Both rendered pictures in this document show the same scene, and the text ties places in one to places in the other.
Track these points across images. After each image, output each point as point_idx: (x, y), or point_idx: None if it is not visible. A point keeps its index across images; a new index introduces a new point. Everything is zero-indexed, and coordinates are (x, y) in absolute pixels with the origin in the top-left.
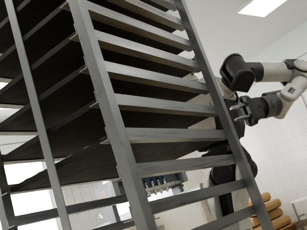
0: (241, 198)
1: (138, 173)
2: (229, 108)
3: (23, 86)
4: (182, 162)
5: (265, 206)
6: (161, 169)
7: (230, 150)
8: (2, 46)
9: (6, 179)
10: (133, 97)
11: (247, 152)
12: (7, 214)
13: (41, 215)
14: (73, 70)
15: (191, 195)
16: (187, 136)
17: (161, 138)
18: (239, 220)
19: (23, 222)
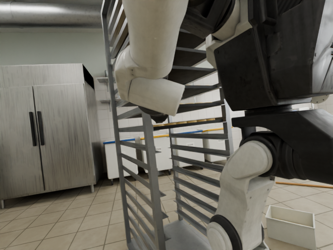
0: (228, 188)
1: (116, 145)
2: (226, 61)
3: None
4: (129, 144)
5: (152, 196)
6: (125, 145)
7: (239, 126)
8: None
9: (169, 120)
10: (121, 114)
11: (312, 131)
12: (169, 132)
13: (175, 135)
14: None
15: (130, 158)
16: (131, 131)
17: (125, 131)
18: (145, 185)
19: (168, 137)
